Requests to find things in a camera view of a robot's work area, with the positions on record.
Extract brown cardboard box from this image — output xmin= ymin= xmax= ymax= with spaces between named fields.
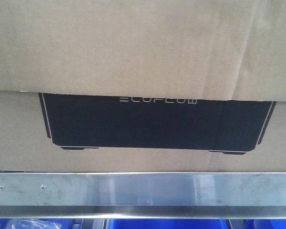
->
xmin=0 ymin=0 xmax=286 ymax=172

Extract silver metal shelf beam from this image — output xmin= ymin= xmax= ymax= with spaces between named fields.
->
xmin=0 ymin=172 xmax=286 ymax=219

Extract lower blue plastic bin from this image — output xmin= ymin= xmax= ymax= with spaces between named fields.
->
xmin=106 ymin=219 xmax=286 ymax=229

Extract clear plastic bag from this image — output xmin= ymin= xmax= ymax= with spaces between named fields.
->
xmin=5 ymin=219 xmax=61 ymax=229

